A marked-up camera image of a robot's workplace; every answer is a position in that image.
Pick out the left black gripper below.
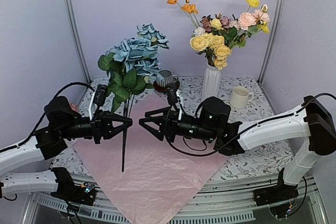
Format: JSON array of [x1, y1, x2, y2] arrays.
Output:
[[59, 109, 133, 144]]

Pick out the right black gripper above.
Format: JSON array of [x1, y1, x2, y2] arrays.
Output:
[[139, 106, 217, 142]]

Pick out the purple pink wrapping paper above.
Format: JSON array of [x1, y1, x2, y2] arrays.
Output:
[[73, 94, 227, 223]]

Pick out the blue hydrangea flower stem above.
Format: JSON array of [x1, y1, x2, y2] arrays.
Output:
[[97, 23, 170, 174]]

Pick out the cream yellow rose stem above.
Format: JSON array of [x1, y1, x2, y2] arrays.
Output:
[[190, 18, 237, 70]]

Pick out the orange flower stem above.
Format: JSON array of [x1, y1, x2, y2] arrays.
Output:
[[166, 0, 201, 28]]

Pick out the pink rose flower stem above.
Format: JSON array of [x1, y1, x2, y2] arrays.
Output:
[[215, 13, 231, 30]]

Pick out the peach pink rose stem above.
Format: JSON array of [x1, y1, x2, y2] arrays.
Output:
[[229, 4, 270, 49]]

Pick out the yellow poppy flower stem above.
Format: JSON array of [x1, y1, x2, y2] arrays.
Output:
[[244, 0, 270, 34]]

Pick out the dusty pink rose stem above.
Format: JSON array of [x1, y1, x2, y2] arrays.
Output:
[[193, 15, 213, 37]]

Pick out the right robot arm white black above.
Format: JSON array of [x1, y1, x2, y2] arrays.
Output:
[[139, 96, 335, 201]]

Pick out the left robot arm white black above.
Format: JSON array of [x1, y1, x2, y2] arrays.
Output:
[[1, 96, 132, 201]]

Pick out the white ribbed vase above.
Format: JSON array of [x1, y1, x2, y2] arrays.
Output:
[[201, 64, 221, 102]]

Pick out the dark red saucer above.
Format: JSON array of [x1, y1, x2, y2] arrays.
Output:
[[153, 80, 180, 93]]

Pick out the striped grey cup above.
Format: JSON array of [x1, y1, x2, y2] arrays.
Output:
[[156, 70, 178, 88]]

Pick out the red patterned bowl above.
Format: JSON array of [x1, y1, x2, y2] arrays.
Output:
[[70, 103, 79, 112]]

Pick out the cream mug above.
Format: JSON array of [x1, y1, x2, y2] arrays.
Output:
[[229, 86, 254, 109]]

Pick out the floral patterned tablecloth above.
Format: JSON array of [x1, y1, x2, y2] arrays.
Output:
[[51, 76, 293, 181]]

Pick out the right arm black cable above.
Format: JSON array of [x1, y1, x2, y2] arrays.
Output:
[[165, 92, 336, 157]]

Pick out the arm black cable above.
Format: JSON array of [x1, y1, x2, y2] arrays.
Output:
[[0, 81, 95, 154], [165, 92, 336, 157]]

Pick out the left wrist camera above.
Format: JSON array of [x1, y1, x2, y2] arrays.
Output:
[[88, 84, 108, 120]]

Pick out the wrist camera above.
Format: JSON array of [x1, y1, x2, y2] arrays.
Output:
[[88, 84, 108, 120], [166, 83, 183, 121]]

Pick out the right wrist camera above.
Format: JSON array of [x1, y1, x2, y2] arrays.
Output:
[[166, 83, 183, 121]]

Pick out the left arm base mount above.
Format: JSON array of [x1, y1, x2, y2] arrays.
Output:
[[50, 182, 97, 206]]

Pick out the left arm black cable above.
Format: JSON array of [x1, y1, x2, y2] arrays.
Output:
[[0, 81, 95, 154]]

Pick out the front aluminium rail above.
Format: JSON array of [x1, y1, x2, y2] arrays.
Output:
[[21, 175, 331, 223]]

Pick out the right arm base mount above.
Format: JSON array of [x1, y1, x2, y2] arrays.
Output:
[[253, 183, 299, 219]]

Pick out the left aluminium frame post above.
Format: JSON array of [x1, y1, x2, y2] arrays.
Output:
[[64, 0, 91, 83]]

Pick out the aluminium frame post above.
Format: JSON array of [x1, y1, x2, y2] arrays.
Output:
[[257, 0, 285, 86], [64, 0, 91, 83]]

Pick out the right aluminium frame post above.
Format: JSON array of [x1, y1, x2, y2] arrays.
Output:
[[257, 0, 285, 86]]

